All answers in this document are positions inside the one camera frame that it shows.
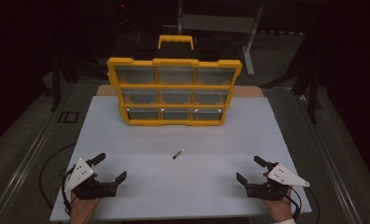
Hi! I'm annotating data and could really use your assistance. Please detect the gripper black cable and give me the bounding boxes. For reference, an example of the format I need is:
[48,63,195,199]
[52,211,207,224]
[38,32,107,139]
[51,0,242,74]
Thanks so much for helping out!
[38,142,78,217]
[287,185,320,224]

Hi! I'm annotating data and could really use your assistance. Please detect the light wooden board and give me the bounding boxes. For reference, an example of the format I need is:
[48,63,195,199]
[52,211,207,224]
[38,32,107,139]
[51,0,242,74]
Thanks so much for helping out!
[96,84,265,98]

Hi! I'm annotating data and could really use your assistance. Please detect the person's right hand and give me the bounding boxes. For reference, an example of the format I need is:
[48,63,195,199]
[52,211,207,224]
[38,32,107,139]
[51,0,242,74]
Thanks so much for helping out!
[262,186,294,223]

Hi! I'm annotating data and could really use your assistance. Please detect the yellow drawer organizer cabinet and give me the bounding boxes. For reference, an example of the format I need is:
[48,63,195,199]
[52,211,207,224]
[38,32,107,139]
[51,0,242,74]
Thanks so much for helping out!
[107,35,244,127]

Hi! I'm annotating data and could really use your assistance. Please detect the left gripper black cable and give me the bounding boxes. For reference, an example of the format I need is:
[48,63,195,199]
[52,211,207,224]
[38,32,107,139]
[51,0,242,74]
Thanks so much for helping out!
[38,142,78,217]

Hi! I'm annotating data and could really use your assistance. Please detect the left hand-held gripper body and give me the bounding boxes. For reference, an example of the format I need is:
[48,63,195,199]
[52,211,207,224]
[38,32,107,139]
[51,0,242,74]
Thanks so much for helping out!
[64,157,119,201]

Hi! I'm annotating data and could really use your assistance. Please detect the metal floor rail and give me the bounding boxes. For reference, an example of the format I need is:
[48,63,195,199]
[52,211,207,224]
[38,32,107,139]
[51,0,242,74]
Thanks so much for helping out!
[293,88,366,224]
[0,80,91,224]

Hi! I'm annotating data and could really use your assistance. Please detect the person's left hand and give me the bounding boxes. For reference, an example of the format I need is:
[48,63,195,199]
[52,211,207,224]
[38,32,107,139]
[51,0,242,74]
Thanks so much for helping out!
[68,192,102,224]

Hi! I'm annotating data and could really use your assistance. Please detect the rows of clear drawers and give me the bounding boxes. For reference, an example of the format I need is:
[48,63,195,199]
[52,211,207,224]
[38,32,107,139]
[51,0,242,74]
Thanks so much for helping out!
[116,65,229,121]

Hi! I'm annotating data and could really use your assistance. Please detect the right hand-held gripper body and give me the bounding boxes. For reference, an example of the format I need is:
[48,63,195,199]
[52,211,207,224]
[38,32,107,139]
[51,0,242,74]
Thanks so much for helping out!
[244,161,311,202]

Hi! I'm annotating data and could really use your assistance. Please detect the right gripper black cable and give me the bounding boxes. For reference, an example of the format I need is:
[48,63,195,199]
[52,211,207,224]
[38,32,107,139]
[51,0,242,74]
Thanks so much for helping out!
[287,185,320,224]

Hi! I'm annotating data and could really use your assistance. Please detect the black stand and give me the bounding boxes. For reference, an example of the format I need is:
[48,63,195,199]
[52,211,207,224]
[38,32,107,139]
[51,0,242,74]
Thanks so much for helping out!
[49,46,81,113]
[261,31,322,125]

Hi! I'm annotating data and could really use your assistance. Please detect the clear plastic storage drawer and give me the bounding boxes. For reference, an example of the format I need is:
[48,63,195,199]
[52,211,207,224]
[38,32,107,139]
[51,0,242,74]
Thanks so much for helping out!
[196,67,236,86]

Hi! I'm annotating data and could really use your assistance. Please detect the small black screw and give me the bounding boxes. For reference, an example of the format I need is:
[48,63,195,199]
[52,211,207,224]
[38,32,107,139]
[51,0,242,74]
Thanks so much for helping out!
[172,148,185,161]

